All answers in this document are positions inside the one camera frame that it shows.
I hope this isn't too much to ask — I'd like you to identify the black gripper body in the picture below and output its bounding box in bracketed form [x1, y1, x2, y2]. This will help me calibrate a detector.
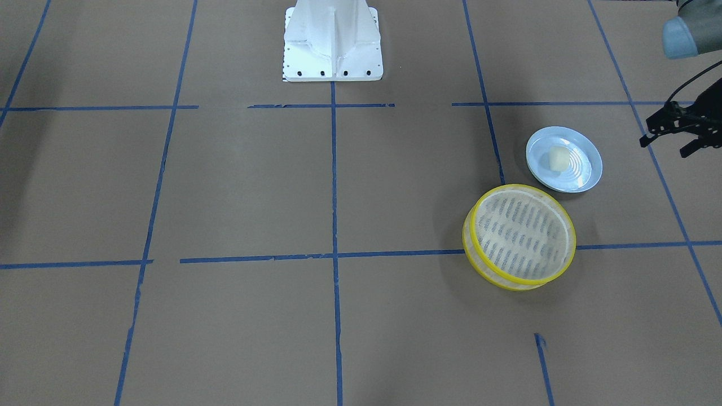
[693, 79, 721, 138]

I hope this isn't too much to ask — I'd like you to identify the white foam bun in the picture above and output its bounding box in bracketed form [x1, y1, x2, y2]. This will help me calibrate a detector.
[548, 145, 571, 173]

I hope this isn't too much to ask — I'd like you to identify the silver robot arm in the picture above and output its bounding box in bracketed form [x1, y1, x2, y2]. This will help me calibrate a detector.
[639, 1, 721, 158]

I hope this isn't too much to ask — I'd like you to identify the white steamer liner cloth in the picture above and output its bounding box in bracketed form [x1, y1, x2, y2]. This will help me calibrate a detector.
[474, 190, 569, 280]

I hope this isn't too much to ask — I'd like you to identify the yellow rimmed bamboo steamer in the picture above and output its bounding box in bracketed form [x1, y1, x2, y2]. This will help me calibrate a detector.
[462, 184, 577, 292]

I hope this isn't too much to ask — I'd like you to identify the light blue plate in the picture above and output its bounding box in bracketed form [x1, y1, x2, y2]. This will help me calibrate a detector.
[525, 126, 603, 193]

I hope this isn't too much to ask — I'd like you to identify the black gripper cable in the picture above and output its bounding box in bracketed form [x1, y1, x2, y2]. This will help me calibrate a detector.
[664, 60, 722, 113]

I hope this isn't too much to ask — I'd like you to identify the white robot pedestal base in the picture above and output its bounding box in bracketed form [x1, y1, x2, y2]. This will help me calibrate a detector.
[282, 1, 384, 82]

